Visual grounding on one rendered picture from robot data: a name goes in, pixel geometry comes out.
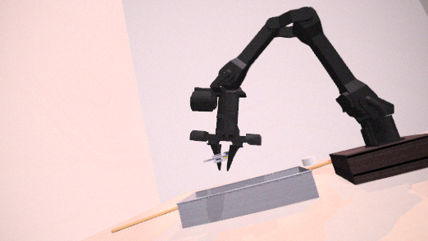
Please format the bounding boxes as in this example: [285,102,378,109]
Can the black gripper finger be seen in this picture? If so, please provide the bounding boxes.
[207,143,221,171]
[226,144,244,171]

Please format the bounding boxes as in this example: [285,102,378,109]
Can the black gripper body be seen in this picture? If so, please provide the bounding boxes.
[189,111,262,146]

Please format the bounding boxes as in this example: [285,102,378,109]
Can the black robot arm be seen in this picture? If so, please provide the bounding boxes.
[190,7,405,148]

